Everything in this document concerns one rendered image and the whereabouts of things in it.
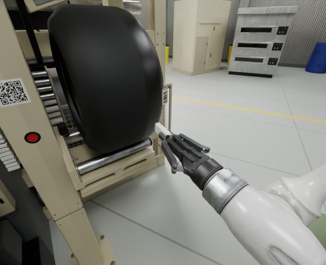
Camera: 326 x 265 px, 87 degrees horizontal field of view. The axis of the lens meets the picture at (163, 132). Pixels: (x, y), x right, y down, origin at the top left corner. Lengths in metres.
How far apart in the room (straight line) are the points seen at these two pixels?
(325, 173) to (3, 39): 0.83
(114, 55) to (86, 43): 0.08
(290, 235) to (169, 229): 1.28
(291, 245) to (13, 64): 0.75
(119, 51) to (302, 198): 0.58
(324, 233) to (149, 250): 1.05
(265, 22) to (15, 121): 6.09
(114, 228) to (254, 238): 1.36
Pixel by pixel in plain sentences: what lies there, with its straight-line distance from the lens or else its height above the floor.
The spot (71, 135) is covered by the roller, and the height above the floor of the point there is 0.91.
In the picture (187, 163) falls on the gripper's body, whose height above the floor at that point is 1.11.
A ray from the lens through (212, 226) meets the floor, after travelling 1.64.
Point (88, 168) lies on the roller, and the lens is 0.76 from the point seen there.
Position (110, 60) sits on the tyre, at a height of 1.31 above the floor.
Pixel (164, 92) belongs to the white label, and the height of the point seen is 1.18.
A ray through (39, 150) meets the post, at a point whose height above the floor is 1.00.
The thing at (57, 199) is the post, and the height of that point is 0.74.
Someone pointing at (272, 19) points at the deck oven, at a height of 1.53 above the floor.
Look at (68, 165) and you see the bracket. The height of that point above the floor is 0.95.
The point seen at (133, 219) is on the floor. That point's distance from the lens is 1.65.
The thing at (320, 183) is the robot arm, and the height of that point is 1.11.
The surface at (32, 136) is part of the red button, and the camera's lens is 0.74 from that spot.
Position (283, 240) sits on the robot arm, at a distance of 0.36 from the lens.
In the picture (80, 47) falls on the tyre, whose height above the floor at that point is 1.34.
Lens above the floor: 1.39
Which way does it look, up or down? 32 degrees down
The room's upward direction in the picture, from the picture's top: straight up
